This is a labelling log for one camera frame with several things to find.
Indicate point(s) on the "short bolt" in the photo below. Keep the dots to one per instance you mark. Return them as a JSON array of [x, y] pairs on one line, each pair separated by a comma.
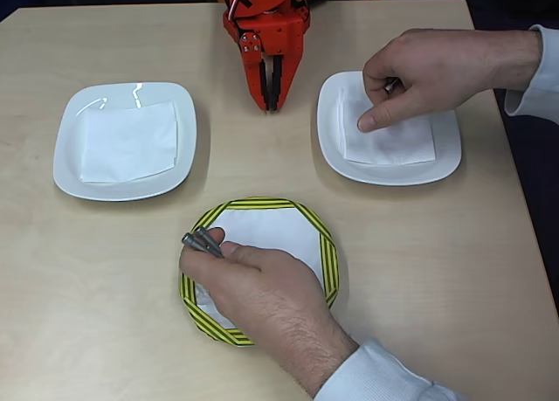
[[391, 85]]

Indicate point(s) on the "long bolt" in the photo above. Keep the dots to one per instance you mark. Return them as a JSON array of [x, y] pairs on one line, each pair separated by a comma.
[[192, 241], [204, 236]]

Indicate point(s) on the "left forearm pale sleeve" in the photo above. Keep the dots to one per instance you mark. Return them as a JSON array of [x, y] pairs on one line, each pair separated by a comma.
[[371, 375]]

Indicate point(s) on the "right forearm pale sleeve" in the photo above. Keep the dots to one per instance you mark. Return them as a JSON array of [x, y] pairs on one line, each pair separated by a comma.
[[546, 69]]

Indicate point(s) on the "person's right hand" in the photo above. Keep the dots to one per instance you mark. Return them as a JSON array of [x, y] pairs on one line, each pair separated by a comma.
[[436, 64]]

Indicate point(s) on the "person's left hand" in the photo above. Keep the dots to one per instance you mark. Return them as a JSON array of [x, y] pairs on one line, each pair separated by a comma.
[[271, 296]]

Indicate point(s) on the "white square plate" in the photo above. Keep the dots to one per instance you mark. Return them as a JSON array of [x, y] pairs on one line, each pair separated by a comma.
[[70, 165], [445, 156]]

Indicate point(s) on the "yellow black striped paper plate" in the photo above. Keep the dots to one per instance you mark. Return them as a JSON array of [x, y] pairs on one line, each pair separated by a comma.
[[329, 265]]

